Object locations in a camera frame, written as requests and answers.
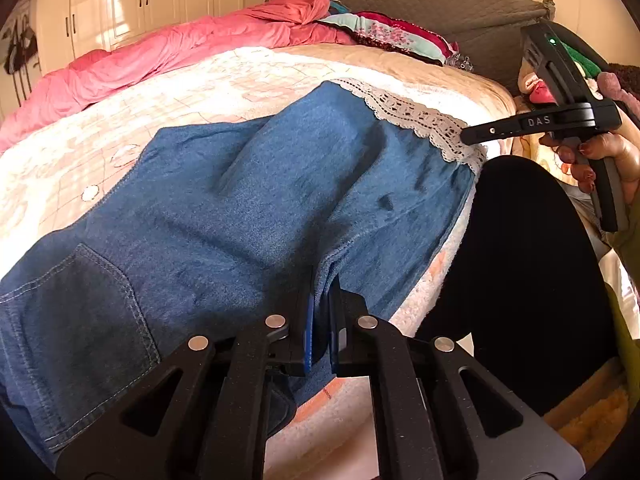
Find yellow fleece cloth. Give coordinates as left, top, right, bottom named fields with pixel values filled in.
left=544, top=360, right=632, bottom=466

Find blue denim pants lace trim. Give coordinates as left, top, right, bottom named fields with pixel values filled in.
left=0, top=80, right=488, bottom=471

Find plush toy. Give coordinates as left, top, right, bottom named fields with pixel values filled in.
left=517, top=55, right=557, bottom=107

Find person's leg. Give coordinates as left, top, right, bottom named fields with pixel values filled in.
left=415, top=155, right=618, bottom=416

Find pink quilt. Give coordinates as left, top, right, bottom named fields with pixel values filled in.
left=0, top=0, right=361, bottom=153

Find white wardrobe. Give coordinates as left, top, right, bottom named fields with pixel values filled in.
left=35, top=0, right=246, bottom=78

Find green cloth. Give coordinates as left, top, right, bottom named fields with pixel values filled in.
left=560, top=42, right=603, bottom=79

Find grey quilted headboard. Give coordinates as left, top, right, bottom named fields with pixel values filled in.
left=265, top=0, right=556, bottom=96

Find hanging dark bags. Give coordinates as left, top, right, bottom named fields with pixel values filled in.
left=2, top=20, right=41, bottom=106

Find white orange printed blanket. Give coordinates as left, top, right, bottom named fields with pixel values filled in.
left=0, top=46, right=516, bottom=480

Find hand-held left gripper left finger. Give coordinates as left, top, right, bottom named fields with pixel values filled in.
left=55, top=280, right=321, bottom=480

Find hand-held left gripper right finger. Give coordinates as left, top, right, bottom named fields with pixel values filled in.
left=327, top=275, right=586, bottom=480

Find person's right hand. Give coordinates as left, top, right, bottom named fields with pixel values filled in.
left=541, top=124, right=640, bottom=202

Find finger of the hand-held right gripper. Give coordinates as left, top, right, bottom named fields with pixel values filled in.
left=460, top=116, right=523, bottom=147

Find colourful floral pillow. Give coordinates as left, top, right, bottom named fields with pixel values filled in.
left=317, top=10, right=461, bottom=67

